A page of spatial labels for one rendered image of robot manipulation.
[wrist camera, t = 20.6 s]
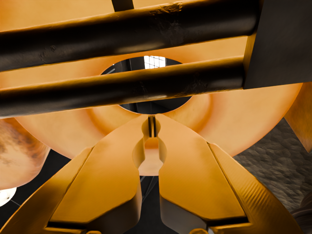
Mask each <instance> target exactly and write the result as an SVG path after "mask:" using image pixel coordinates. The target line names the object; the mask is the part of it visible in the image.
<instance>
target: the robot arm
mask: <svg viewBox="0 0 312 234"><path fill-rule="evenodd" d="M153 127H154V137H156V138H157V140H158V148H159V159H160V161H161V162H162V163H163V166H162V167H161V168H160V169H159V172H158V175H159V193H160V211H161V220H162V222H163V223H164V224H165V225H166V226H167V227H169V228H171V229H173V230H174V231H176V232H177V233H179V234H305V233H304V232H303V230H302V229H301V227H300V226H299V224H298V223H297V222H296V220H295V219H294V218H293V216H292V215H291V214H290V213H289V211H288V210H287V209H286V208H285V206H284V205H283V204H282V203H281V202H280V201H279V199H278V198H277V197H276V196H275V195H274V194H273V193H272V192H271V191H270V190H269V189H268V188H267V187H266V186H265V185H264V184H263V183H261V182H260V181H259V180H258V179H257V178H256V177H255V176H253V175H252V174H251V173H250V172H249V171H247V170H246V169H245V168H244V167H243V166H241V165H240V164H239V163H238V162H237V161H236V160H234V159H233V158H232V157H231V156H230V155H229V154H228V153H226V152H225V151H224V150H223V149H222V148H220V147H219V146H218V145H217V144H216V143H208V142H207V141H206V140H205V139H204V138H203V137H201V136H200V135H199V134H197V133H196V132H194V131H193V130H191V129H190V128H188V127H186V126H184V125H182V124H180V123H179V122H177V121H175V120H173V119H171V118H169V117H167V116H165V115H163V114H160V113H158V114H156V115H148V114H142V115H140V116H139V117H137V118H135V119H133V120H131V121H130V122H128V123H126V124H124V125H123V126H121V127H119V128H117V129H115V130H114V131H112V132H111V133H110V134H108V135H107V136H105V137H104V138H103V139H102V140H100V141H99V142H98V143H97V144H96V145H95V146H94V147H86V148H85V149H84V150H83V151H81V152H80V153H79V154H78V155H77V156H76V157H74V158H73V159H72V160H71V161H70V162H68V163H67V164H66V165H65V166H64V167H63V168H62V169H61V170H59V171H58V172H57V173H56V174H55V175H53V176H52V177H51V178H50V179H49V180H48V181H46V182H45V183H44V184H43V185H42V186H41V187H39V188H38V189H37V190H36V191H35V192H34V193H33V194H32V195H31V196H30V197H29V198H28V199H27V200H26V201H25V202H24V203H23V204H22V205H21V206H20V207H19V208H18V209H17V210H16V211H15V213H14V214H13V215H12V216H11V217H10V218H9V220H8V221H7V222H6V223H5V225H4V226H3V227H2V229H1V230H0V234H123V233H124V232H126V231H128V230H129V229H131V228H132V227H134V226H135V225H136V224H137V223H138V222H139V219H140V213H141V205H142V192H141V184H140V176H139V170H138V168H139V166H140V165H141V164H142V162H143V161H144V160H145V158H146V157H145V146H144V145H145V143H146V142H147V141H148V140H149V138H150V137H152V130H153Z"/></svg>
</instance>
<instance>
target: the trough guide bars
mask: <svg viewBox="0 0 312 234"><path fill-rule="evenodd" d="M247 36H248V38H247V43H246V48H245V53H244V56H237V57H230V58H221V59H214V60H207V61H200V62H193V63H186V64H179V65H170V66H163V67H156V68H149V69H142V70H136V71H126V72H119V73H113V74H105V75H99V76H92V77H85V78H76V79H69V80H62V81H55V82H48V83H41V84H32V85H25V86H18V87H11V88H4V89H0V119H3V118H10V117H21V116H29V115H37V114H45V113H53V112H60V111H71V110H79V109H87V108H95V107H103V106H110V105H118V104H129V103H137V102H145V101H153V100H160V99H168V98H179V97H187V96H195V95H202V94H210V93H218V92H226V91H237V90H247V89H254V88H262V87H270V86H278V85H289V84H297V83H304V82H312V0H183V1H177V2H172V3H166V4H160V5H155V6H148V7H142V8H136V9H131V10H125V11H120V12H114V13H107V14H101V15H96V16H90V17H84V18H79V19H72V20H66V21H60V22H55V23H49V24H43V25H38V26H31V27H25V28H19V29H14V30H8V31H2V32H0V73H1V72H10V71H16V70H23V69H30V68H36V67H43V66H49V65H58V64H64V63H70V62H77V61H83V60H90V59H98V58H105V57H111V56H118V55H125V54H131V53H137V52H146V51H152V50H159V49H165V48H172V47H178V46H187V45H193V44H200V43H206V42H213V41H219V40H226V39H235V38H241V37H247Z"/></svg>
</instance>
